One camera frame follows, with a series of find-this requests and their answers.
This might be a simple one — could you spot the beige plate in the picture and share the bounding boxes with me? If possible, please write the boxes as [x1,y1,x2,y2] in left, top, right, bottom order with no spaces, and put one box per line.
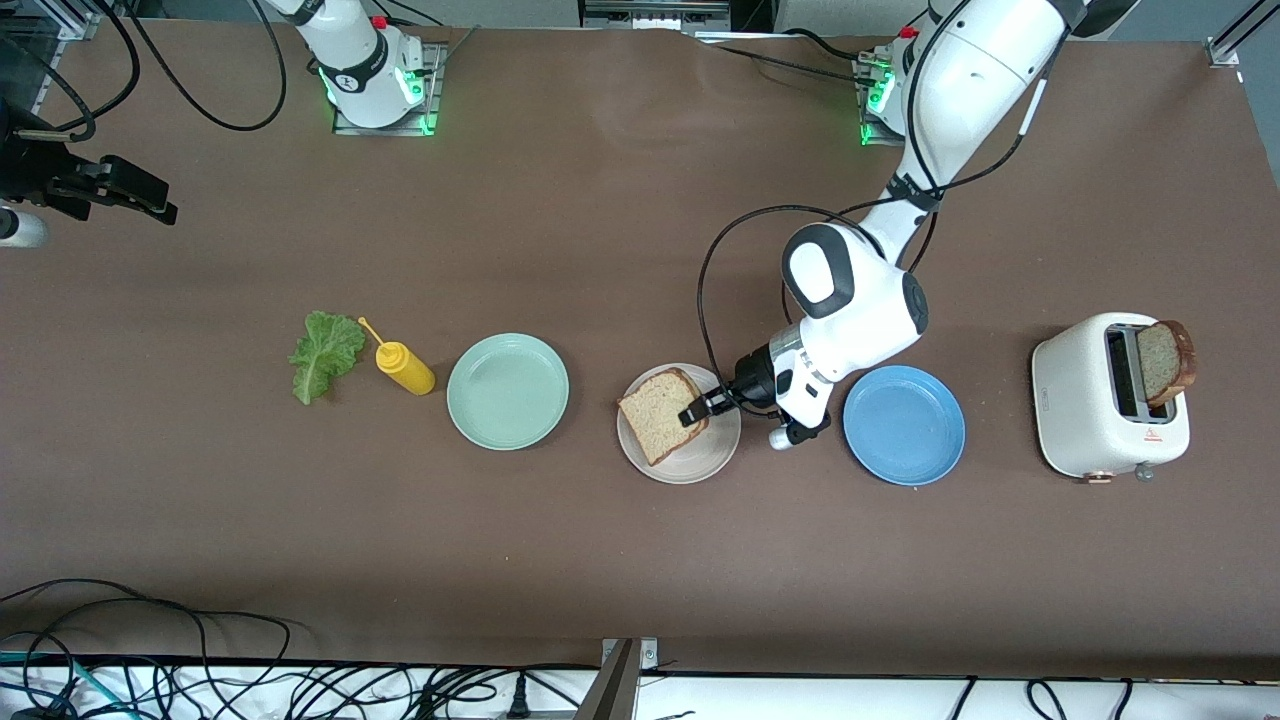
[616,362,743,486]

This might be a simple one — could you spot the long black looping cable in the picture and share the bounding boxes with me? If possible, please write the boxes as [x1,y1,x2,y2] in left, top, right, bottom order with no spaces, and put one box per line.
[0,578,293,720]

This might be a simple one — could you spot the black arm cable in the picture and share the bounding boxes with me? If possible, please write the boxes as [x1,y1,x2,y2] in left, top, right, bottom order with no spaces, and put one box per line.
[20,0,289,147]
[696,40,1063,401]

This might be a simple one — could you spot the teal cable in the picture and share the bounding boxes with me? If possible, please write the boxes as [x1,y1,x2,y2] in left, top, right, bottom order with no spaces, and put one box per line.
[0,650,131,720]

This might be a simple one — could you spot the blue plate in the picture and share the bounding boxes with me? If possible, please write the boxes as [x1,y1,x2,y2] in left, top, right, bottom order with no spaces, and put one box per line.
[842,364,967,488]

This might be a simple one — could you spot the yellow squeeze bottle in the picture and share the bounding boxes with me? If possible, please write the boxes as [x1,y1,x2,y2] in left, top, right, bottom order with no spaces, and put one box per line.
[357,316,437,397]

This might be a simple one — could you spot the mint green plate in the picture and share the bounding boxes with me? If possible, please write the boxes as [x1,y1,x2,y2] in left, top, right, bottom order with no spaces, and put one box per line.
[446,332,571,452]

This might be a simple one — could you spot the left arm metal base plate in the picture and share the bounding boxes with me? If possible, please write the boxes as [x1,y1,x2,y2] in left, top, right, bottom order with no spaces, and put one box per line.
[855,58,913,150]

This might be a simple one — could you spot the white two-slot toaster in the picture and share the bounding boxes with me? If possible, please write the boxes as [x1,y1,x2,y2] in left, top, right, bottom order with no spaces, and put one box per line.
[1031,312,1192,484]

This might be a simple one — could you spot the aluminium frame bracket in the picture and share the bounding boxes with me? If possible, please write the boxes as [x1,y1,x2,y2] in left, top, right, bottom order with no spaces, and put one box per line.
[575,637,661,720]

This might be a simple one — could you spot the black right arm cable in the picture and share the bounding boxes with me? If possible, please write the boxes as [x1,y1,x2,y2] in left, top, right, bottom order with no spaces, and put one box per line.
[20,0,289,147]

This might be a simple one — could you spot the brown bread slice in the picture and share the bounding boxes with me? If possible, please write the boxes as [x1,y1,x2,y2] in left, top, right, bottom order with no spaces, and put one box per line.
[617,366,713,468]
[1136,319,1197,408]

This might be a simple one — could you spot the green lettuce leaf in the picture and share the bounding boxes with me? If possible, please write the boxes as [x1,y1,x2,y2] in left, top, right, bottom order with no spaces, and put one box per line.
[288,310,369,406]

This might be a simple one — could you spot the black base connector cables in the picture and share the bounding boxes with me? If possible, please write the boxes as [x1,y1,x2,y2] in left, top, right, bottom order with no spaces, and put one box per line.
[690,28,881,89]

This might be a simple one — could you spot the metal frame block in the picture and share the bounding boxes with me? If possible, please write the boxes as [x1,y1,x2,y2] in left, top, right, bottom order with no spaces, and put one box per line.
[578,0,733,33]

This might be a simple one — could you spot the aluminium profile bar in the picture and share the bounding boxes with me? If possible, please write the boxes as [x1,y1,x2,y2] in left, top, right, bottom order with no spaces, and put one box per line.
[1205,0,1280,69]
[0,0,106,43]

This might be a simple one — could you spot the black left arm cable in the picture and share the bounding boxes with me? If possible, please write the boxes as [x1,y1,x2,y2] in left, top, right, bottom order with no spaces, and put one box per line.
[696,40,1063,401]

